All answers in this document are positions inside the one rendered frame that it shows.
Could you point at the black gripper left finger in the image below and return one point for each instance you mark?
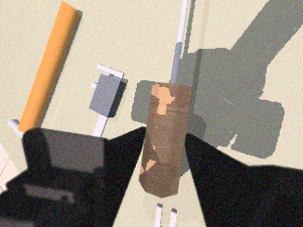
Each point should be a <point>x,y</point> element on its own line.
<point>110,161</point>

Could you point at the grey hook tool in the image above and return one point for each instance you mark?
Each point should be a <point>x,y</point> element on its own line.
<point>167,128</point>

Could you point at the white open-end wrench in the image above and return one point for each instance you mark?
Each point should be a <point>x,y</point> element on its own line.
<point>158,216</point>

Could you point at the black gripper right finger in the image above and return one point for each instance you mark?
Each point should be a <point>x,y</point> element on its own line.
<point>232,193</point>

